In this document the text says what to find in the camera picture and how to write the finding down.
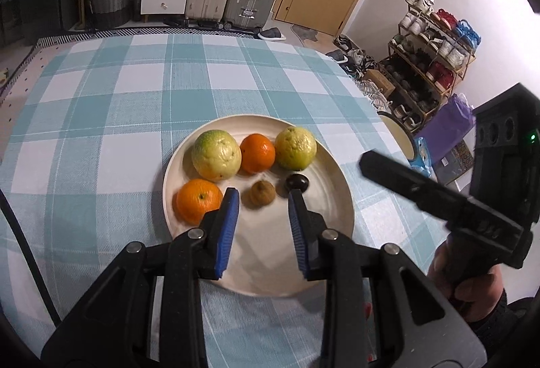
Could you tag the blue plastic bag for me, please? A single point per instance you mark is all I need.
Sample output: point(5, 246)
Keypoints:
point(422, 161)

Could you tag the cream round plate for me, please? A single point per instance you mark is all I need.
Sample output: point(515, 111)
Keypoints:
point(263, 260)

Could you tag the cream enamel bin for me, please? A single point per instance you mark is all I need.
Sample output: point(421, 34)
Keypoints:
point(402, 136)

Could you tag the shoe rack with shoes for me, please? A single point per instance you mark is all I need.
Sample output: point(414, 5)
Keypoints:
point(428, 56)

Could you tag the purple plastic bag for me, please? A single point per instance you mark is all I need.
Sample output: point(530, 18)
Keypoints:
point(448, 127)

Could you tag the dark purple cherry tomato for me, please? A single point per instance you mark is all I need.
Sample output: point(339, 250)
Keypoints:
point(297, 181)

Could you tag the teal checkered tablecloth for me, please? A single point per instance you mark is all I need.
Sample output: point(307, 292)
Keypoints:
point(85, 157)

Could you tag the orange mandarin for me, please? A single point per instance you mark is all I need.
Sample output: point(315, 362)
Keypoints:
point(196, 198)
point(258, 153)

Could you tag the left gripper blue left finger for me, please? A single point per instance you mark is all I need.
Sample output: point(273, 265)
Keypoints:
point(221, 236)

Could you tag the large yellow guava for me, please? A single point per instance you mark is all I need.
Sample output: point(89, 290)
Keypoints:
point(295, 148)

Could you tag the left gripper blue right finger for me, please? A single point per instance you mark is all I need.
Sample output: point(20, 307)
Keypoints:
point(306, 227)

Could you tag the brown longan fruit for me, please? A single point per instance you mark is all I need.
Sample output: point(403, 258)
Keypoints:
point(262, 193)

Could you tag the person's right hand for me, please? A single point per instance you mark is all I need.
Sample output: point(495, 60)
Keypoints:
point(482, 294)

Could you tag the small yellow guava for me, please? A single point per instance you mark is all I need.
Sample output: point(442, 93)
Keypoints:
point(216, 155)

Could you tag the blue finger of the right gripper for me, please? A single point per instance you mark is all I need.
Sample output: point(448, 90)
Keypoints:
point(428, 195)

